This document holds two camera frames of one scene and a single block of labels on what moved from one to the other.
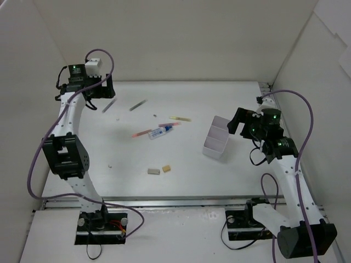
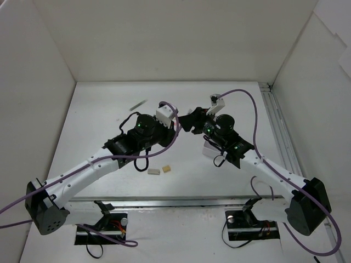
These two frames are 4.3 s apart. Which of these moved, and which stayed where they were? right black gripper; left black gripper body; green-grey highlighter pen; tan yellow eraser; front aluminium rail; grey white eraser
Moved: right black gripper; left black gripper body
Stayed: tan yellow eraser; green-grey highlighter pen; front aluminium rail; grey white eraser
